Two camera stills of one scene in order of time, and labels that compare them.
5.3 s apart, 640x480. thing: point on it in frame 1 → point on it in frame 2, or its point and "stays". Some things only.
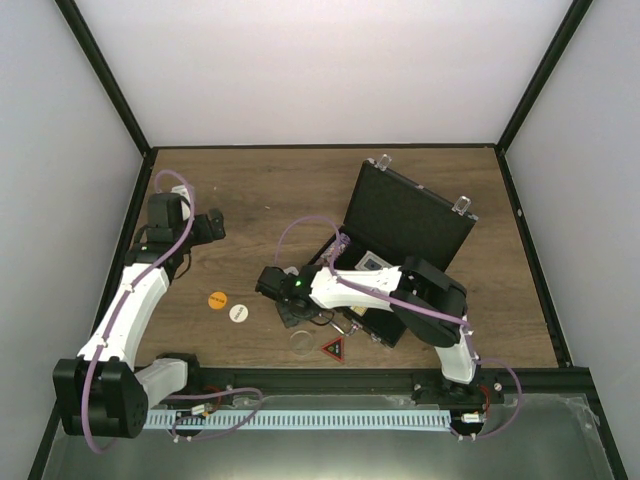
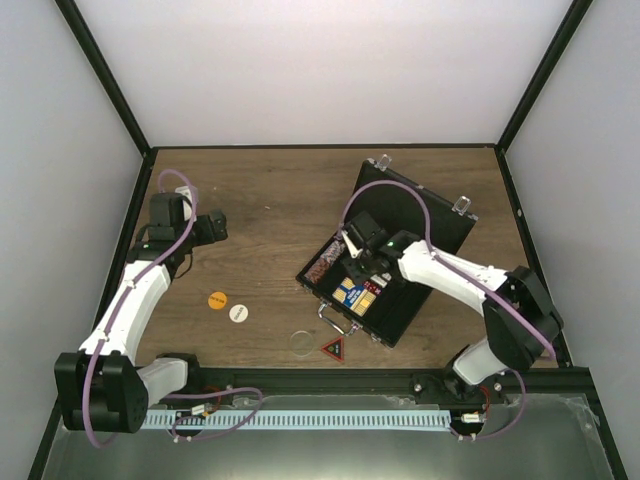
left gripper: x=207 y=235 stays
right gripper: x=289 y=320 → x=354 y=274
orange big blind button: x=217 y=300 stays
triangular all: x=335 y=348 stays
